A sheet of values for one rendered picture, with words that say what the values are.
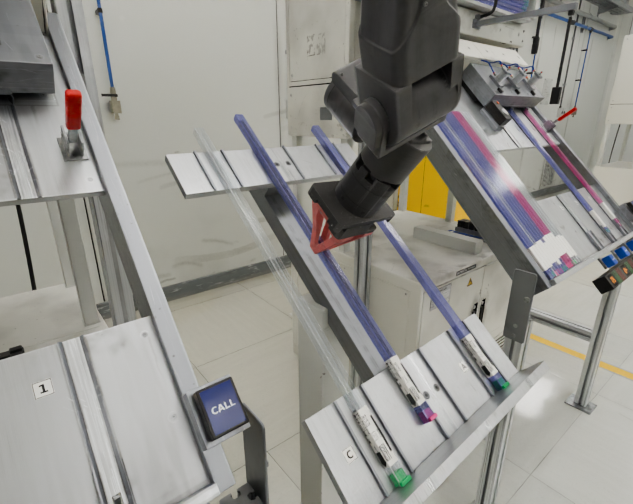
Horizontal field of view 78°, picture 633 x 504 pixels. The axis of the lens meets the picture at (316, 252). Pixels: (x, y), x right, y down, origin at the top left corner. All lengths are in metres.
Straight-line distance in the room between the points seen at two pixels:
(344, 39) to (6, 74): 0.91
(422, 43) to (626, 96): 4.28
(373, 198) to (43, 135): 0.43
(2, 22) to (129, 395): 0.49
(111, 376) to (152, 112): 1.98
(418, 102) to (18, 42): 0.50
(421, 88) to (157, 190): 2.12
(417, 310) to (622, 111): 3.64
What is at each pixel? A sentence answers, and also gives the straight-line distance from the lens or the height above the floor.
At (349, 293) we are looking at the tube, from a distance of 0.50.
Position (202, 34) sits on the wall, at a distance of 2.50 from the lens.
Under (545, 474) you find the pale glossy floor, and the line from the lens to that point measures 1.59.
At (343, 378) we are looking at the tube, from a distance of 0.44.
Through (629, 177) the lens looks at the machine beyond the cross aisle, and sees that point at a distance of 4.56.
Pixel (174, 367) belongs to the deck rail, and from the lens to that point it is 0.47.
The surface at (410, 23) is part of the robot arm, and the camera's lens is 0.31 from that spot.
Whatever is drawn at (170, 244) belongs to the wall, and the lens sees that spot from 2.46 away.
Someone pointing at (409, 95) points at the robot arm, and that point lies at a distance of 0.33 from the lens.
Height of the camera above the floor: 1.07
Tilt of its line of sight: 19 degrees down
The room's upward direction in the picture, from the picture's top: straight up
